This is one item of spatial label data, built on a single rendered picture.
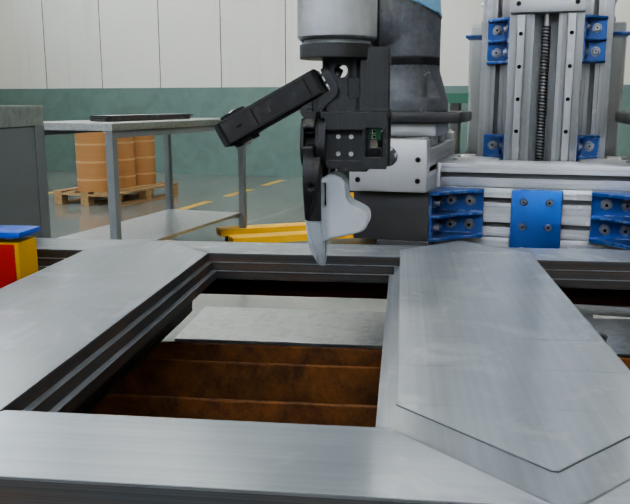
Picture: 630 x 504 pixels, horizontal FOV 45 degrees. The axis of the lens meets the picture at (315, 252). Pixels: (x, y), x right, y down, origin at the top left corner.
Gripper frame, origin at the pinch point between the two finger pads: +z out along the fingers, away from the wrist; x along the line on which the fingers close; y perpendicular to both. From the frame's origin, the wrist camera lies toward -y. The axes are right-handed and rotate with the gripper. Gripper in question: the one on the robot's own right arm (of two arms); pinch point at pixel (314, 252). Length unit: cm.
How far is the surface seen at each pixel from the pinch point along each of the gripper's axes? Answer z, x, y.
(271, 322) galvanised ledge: 23, 51, -15
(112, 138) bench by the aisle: 3, 326, -160
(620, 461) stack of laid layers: 5.9, -30.8, 22.6
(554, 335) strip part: 5.8, -6.1, 22.6
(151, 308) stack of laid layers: 7.0, 1.6, -17.9
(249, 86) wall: -43, 1045, -254
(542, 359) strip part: 5.8, -13.0, 20.6
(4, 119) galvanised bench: -12, 57, -66
